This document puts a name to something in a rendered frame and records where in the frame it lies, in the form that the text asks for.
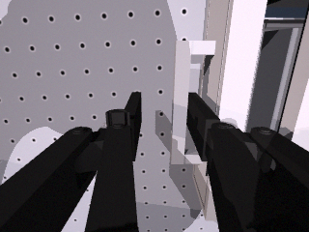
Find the grey perforated base plate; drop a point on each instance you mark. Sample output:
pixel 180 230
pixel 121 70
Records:
pixel 65 63

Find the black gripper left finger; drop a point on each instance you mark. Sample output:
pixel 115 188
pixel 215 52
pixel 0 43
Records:
pixel 41 196

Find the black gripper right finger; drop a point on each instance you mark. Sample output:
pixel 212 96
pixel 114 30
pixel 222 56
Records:
pixel 247 195

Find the grey perforated block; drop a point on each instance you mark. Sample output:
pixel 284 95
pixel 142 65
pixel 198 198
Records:
pixel 273 76

